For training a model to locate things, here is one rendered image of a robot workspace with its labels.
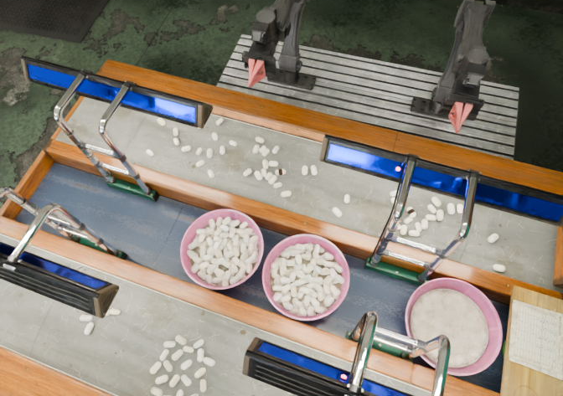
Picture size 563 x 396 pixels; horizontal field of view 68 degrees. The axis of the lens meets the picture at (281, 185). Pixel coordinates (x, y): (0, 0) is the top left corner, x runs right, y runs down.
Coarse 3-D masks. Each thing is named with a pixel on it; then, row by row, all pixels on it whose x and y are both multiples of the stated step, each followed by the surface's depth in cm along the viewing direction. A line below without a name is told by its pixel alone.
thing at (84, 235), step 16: (0, 192) 106; (16, 192) 111; (32, 208) 117; (48, 208) 102; (64, 208) 108; (32, 224) 100; (80, 224) 116; (32, 240) 100; (80, 240) 141; (96, 240) 125; (16, 256) 97
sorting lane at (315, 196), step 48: (96, 144) 156; (144, 144) 155; (192, 144) 154; (240, 144) 153; (288, 144) 152; (240, 192) 144; (336, 192) 142; (384, 192) 141; (432, 192) 140; (432, 240) 132; (480, 240) 132; (528, 240) 131
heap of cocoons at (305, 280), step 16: (288, 256) 134; (304, 256) 132; (320, 256) 133; (272, 272) 130; (288, 272) 131; (304, 272) 131; (320, 272) 130; (336, 272) 130; (272, 288) 128; (288, 288) 128; (304, 288) 127; (320, 288) 127; (336, 288) 127; (288, 304) 125; (304, 304) 125; (320, 304) 127
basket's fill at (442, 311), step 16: (416, 304) 125; (432, 304) 124; (448, 304) 124; (464, 304) 124; (416, 320) 122; (432, 320) 122; (448, 320) 122; (464, 320) 121; (480, 320) 122; (416, 336) 121; (432, 336) 120; (448, 336) 120; (464, 336) 119; (480, 336) 120; (432, 352) 118; (464, 352) 117; (480, 352) 118
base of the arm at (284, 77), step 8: (280, 72) 176; (288, 72) 167; (296, 72) 168; (272, 80) 174; (280, 80) 174; (288, 80) 172; (296, 80) 172; (304, 80) 173; (312, 80) 173; (304, 88) 172; (312, 88) 172
